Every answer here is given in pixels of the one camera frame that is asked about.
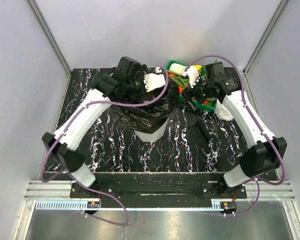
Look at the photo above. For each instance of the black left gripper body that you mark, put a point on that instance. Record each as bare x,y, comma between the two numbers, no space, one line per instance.
136,93

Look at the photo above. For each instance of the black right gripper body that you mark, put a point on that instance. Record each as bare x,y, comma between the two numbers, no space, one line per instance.
197,92

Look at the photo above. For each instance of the black trash bag roll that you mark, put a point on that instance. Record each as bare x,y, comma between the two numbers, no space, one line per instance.
199,132

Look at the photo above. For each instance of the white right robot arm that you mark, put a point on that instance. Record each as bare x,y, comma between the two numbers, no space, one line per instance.
265,150

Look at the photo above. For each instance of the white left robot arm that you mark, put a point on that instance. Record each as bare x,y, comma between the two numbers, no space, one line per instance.
129,78

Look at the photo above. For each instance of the green plastic vegetable tray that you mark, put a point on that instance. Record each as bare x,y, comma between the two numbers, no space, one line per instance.
205,106

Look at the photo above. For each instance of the white and yellow cabbage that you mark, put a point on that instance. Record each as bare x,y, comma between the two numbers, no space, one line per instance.
178,68

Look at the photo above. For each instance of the crumpled white paper ball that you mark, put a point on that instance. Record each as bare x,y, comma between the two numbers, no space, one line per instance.
222,112

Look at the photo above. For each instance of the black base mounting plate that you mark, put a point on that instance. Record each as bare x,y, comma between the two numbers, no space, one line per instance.
115,183

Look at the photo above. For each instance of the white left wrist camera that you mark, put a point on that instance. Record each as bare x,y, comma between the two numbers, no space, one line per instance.
154,80

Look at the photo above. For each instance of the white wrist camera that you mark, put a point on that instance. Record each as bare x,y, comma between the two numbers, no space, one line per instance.
154,80
192,73

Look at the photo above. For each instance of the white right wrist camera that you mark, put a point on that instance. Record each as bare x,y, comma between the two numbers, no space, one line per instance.
192,73

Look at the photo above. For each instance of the aluminium rail with slots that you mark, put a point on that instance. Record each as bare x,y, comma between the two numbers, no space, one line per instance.
61,195

